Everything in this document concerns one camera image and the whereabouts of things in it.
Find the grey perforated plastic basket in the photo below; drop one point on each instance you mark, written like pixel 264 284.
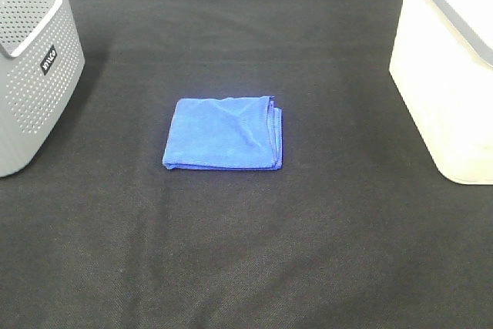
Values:
pixel 41 63

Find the blue microfiber towel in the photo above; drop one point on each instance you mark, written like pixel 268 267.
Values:
pixel 225 134

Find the white plastic basket grey rim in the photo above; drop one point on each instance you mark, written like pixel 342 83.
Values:
pixel 441 63

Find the black table cloth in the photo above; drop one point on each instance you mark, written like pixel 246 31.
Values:
pixel 357 230

